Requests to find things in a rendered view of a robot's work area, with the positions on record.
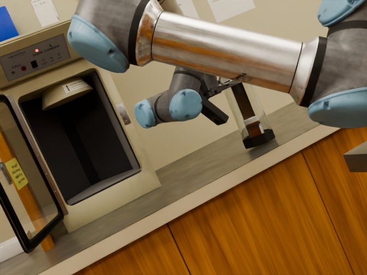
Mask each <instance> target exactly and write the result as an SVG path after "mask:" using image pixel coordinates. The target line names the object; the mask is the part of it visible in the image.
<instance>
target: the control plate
mask: <svg viewBox="0 0 367 275"><path fill-rule="evenodd" d="M49 44H52V47H50V46H49ZM35 49H38V50H39V51H38V52H35ZM58 53H60V56H58V55H57V54H58ZM50 56H52V57H53V58H50ZM69 58H71V57H70V53H69V50H68V46H67V43H66V40H65V37H64V34H60V35H58V36H55V37H53V38H50V39H47V40H45V41H41V42H39V43H36V44H34V45H31V46H28V47H25V48H23V49H20V50H17V51H14V52H12V53H9V54H7V55H4V56H1V57H0V64H1V66H2V68H3V71H4V73H5V75H6V77H7V79H8V82H10V81H13V80H15V79H18V78H20V77H23V76H25V75H28V74H30V73H33V72H35V71H38V70H41V69H44V68H46V67H49V66H51V65H54V64H56V63H59V62H62V61H64V60H67V59H69ZM42 59H45V61H44V62H42ZM35 60H36V62H37V65H38V67H36V68H32V65H31V61H35ZM23 66H25V67H26V70H25V71H22V70H21V67H23ZM12 71H15V74H12V73H11V72H12Z"/></svg>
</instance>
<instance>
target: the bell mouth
mask: <svg viewBox="0 0 367 275"><path fill-rule="evenodd" d="M92 90H93V88H92V87H91V86H90V85H89V84H88V83H87V82H85V81H84V80H83V79H82V78H81V77H79V76H77V77H73V78H70V79H67V80H64V81H62V82H59V83H57V84H55V85H53V86H51V87H49V88H47V89H45V90H44V91H42V110H43V111H46V110H50V109H53V108H55V107H58V106H60V105H63V104H65V103H67V102H70V101H72V100H74V99H76V98H78V97H81V96H83V95H85V94H86V93H88V92H90V91H92Z"/></svg>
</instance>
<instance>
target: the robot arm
mask: <svg viewBox="0 0 367 275"><path fill-rule="evenodd" d="M317 18H318V20H319V22H320V23H321V24H322V26H324V27H328V33H327V37H326V38H325V37H320V36H315V37H313V38H312V39H310V40H308V41H306V42H300V41H295V40H290V39H286V38H281V37H277V36H273V35H268V34H264V33H259V32H255V31H250V30H247V29H242V28H237V27H233V26H228V25H224V24H220V23H215V22H211V21H207V20H202V19H197V18H194V17H189V16H185V15H184V14H183V12H182V10H181V8H180V6H179V5H178V3H177V1H176V0H79V3H78V6H77V8H76V11H75V13H74V15H72V21H71V24H70V27H69V30H68V34H67V38H68V42H69V44H70V45H71V47H72V48H73V49H74V50H75V51H76V52H77V53H78V54H79V55H80V56H81V57H83V58H84V59H86V60H87V61H89V62H91V63H92V64H94V65H96V66H98V67H100V68H102V69H105V70H108V71H111V72H113V73H125V72H126V71H127V69H129V67H130V64H132V65H137V66H140V67H144V66H145V65H147V64H148V63H150V62H152V61H156V62H161V63H165V64H169V65H174V66H176V67H175V70H174V73H173V77H172V80H171V83H170V86H169V89H168V90H166V91H164V92H162V93H159V94H157V95H154V96H152V97H149V98H147V99H144V100H142V101H140V102H138V103H137V104H136V105H135V107H134V114H135V117H136V119H137V121H138V123H139V124H140V125H141V126H142V127H143V128H146V129H148V128H151V127H155V126H156V125H158V124H161V123H168V122H177V121H179V122H184V121H188V120H190V119H194V118H196V117H198V116H199V114H200V113H202V114H203V115H204V116H206V117H207V118H208V119H209V120H211V121H212V122H214V123H215V124H216V125H221V124H224V123H226V122H227V121H228V119H229V116H228V115H226V114H225V113H224V112H223V111H222V110H220V109H219V108H218V107H216V106H215V105H214V104H213V103H212V102H210V101H209V100H208V99H209V98H211V97H213V96H215V95H217V94H220V93H222V92H221V91H223V90H225V89H227V88H230V87H232V86H234V85H236V84H238V83H241V82H243V83H247V84H250V85H255V86H259V87H263V88H267V89H272V90H275V91H279V92H283V93H288V94H289V95H291V97H292V98H293V100H294V101H295V103H296V105H299V106H302V107H306V108H308V110H307V112H308V115H309V118H310V119H311V120H313V121H314V122H318V123H319V124H321V125H326V126H329V127H336V128H360V127H367V0H322V1H321V4H320V6H319V9H318V13H317ZM217 76H218V77H221V78H220V83H221V84H222V85H221V86H220V85H219V83H218V81H217ZM229 80H230V81H229ZM227 81H229V82H227ZM224 82H227V83H224Z"/></svg>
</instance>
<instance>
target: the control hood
mask: <svg viewBox="0 0 367 275"><path fill-rule="evenodd" d="M71 21H72V17H69V18H66V19H64V20H61V21H58V22H55V23H52V24H50V25H47V26H44V27H41V28H38V29H35V30H33V31H30V32H27V33H24V34H22V35H18V36H17V37H13V38H10V39H8V40H5V41H2V42H0V57H1V56H4V55H7V54H9V53H12V52H14V51H17V50H20V49H23V48H25V47H28V46H31V45H34V44H36V43H39V42H41V41H45V40H47V39H50V38H53V37H55V36H58V35H60V34H64V37H65V40H66V43H67V46H68V50H69V53H70V57H71V58H69V59H67V60H64V61H62V62H59V63H56V64H54V65H51V66H49V67H46V68H44V69H41V70H38V71H35V72H33V73H30V74H28V75H25V76H23V77H20V78H18V79H15V80H13V81H10V82H8V79H7V77H6V75H5V73H4V71H3V68H2V66H1V64H0V89H3V88H6V87H8V86H11V85H13V84H16V83H18V82H21V81H23V80H26V79H29V78H31V77H34V76H36V75H39V74H41V73H44V72H46V71H49V70H51V69H54V68H57V67H59V66H62V65H64V64H67V63H69V62H72V61H74V60H77V59H79V58H82V57H81V56H80V55H79V54H78V53H77V52H76V51H75V50H74V49H73V48H72V47H71V45H70V44H69V42H68V38H67V34H68V30H69V27H70V24H71Z"/></svg>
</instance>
